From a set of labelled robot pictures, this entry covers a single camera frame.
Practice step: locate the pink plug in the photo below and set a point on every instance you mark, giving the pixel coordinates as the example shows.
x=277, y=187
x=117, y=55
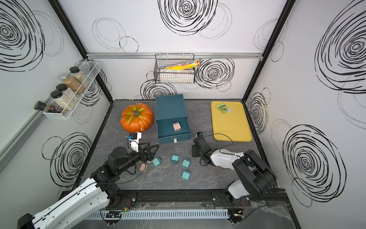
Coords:
x=143, y=167
x=177, y=126

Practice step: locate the black wire basket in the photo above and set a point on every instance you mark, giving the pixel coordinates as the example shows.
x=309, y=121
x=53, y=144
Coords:
x=170, y=76

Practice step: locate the grey cable duct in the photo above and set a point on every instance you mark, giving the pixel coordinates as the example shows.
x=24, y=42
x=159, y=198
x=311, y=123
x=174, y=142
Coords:
x=161, y=214

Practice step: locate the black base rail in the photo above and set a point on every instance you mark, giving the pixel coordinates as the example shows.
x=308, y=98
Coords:
x=211, y=197

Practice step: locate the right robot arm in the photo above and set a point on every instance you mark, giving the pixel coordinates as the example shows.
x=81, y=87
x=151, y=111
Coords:
x=255, y=175

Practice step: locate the yellow tray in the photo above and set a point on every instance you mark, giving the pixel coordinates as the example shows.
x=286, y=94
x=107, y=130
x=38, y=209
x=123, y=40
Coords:
x=231, y=126

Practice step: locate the teal plug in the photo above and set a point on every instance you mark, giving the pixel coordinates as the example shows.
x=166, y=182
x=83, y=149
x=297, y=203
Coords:
x=157, y=161
x=175, y=159
x=186, y=163
x=186, y=174

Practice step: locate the spice jar brown powder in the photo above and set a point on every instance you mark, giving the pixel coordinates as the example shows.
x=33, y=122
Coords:
x=72, y=83

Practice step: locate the clear wall shelf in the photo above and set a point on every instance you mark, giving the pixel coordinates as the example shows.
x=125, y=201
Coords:
x=76, y=95

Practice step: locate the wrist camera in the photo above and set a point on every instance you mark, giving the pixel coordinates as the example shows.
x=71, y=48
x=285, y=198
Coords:
x=198, y=134
x=133, y=141

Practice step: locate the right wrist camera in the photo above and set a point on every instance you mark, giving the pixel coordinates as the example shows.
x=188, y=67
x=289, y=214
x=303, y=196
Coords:
x=198, y=134

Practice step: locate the orange pumpkin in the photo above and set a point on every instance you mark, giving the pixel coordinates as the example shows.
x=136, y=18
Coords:
x=137, y=118

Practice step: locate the green snack packet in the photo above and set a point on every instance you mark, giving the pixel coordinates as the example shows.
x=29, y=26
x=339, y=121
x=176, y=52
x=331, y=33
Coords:
x=223, y=108

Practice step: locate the spice jar cream powder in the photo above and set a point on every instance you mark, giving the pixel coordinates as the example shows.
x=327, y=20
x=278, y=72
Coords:
x=62, y=100

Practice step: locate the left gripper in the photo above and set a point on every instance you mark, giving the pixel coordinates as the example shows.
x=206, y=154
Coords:
x=148, y=156

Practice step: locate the spice jar white powder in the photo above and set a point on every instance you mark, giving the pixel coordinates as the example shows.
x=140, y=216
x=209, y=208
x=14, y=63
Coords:
x=67, y=91

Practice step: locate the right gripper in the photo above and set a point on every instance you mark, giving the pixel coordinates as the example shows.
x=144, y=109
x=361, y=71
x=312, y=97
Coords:
x=194, y=151

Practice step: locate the teal drawer cabinet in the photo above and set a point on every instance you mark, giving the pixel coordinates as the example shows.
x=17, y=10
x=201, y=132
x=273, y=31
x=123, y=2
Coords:
x=171, y=107

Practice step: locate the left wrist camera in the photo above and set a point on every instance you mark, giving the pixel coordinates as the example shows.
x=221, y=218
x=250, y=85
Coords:
x=133, y=141

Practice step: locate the spice jar beige powder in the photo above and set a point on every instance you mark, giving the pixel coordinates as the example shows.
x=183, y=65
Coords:
x=79, y=76

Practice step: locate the yellow tube package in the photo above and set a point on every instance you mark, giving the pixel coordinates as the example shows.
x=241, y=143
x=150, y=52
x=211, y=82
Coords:
x=187, y=65

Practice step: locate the dark sauce bottle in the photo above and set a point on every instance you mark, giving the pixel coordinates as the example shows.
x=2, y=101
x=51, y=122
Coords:
x=47, y=108

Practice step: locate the teal top drawer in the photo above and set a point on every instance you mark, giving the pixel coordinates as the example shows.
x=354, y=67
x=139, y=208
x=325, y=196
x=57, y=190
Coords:
x=167, y=133

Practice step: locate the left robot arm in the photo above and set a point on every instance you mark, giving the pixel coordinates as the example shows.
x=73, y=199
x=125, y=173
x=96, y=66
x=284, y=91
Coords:
x=93, y=195

